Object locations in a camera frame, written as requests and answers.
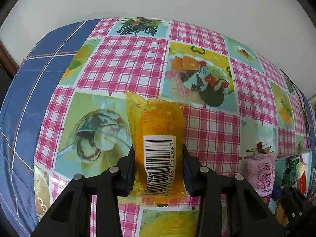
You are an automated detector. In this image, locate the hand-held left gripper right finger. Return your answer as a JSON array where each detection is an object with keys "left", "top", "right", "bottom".
[{"left": 182, "top": 144, "right": 288, "bottom": 237}]

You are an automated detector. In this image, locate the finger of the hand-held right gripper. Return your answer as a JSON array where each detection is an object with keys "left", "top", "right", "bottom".
[{"left": 272, "top": 185, "right": 313, "bottom": 228}]

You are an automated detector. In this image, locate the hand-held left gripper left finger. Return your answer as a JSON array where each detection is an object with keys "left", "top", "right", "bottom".
[{"left": 31, "top": 150, "right": 136, "bottom": 237}]

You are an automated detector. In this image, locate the red patterned snack packet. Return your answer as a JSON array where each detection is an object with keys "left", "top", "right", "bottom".
[{"left": 297, "top": 163, "right": 309, "bottom": 195}]

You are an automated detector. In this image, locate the dark green snack packet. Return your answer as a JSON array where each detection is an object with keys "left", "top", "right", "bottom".
[{"left": 281, "top": 158, "right": 300, "bottom": 188}]

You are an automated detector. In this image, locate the white box with teal rim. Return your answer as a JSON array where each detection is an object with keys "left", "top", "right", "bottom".
[{"left": 268, "top": 150, "right": 316, "bottom": 218}]

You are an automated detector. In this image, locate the yellow translucent snack packet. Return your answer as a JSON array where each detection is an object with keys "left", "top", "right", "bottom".
[{"left": 124, "top": 89, "right": 187, "bottom": 206}]

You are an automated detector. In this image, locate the cream roll cake packet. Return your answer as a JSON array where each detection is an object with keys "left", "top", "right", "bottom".
[{"left": 243, "top": 153, "right": 277, "bottom": 201}]

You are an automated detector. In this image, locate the blue checked bed sheet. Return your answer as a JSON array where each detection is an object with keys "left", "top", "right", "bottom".
[{"left": 0, "top": 18, "right": 316, "bottom": 230}]

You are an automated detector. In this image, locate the brown wooden bed frame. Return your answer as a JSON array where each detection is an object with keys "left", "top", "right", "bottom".
[{"left": 0, "top": 41, "right": 20, "bottom": 79}]

